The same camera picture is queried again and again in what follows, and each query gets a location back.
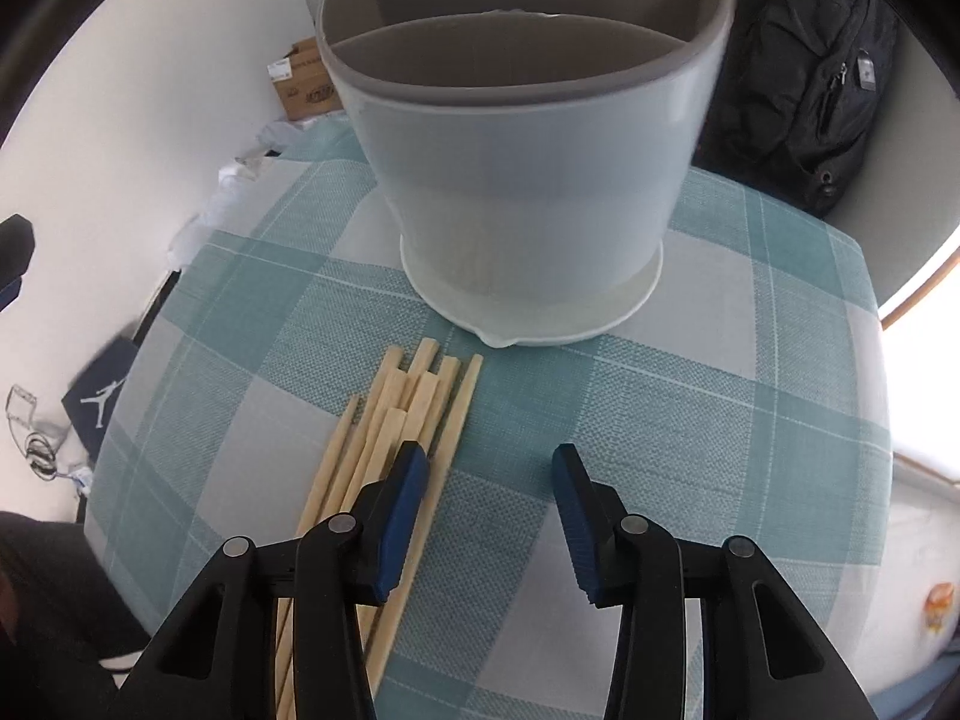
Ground brown cardboard box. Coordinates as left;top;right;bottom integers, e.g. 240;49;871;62
267;37;343;122

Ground wooden chopstick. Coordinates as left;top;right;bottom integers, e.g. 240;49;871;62
404;338;439;397
418;356;460;454
296;395;359;536
320;346;407;520
359;369;439;486
363;355;483;695

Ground black backpack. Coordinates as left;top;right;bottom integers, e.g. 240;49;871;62
695;0;900;218

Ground white utensil holder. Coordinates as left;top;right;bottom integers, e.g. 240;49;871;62
317;0;736;348

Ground teal checkered tablecloth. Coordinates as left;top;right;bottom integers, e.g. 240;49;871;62
85;114;892;718

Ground navy Jordan shoe box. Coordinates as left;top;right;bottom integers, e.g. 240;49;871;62
62;337;139;461

